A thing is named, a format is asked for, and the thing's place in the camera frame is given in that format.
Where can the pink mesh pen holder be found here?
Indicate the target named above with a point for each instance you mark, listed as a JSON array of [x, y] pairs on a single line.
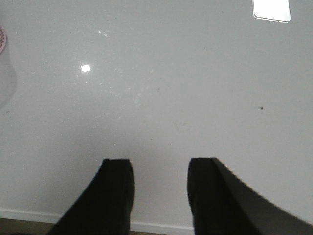
[[3, 39]]

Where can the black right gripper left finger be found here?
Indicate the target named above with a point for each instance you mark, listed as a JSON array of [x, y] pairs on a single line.
[[104, 208]]

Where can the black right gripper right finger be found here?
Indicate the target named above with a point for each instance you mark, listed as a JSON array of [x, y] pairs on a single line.
[[221, 204]]

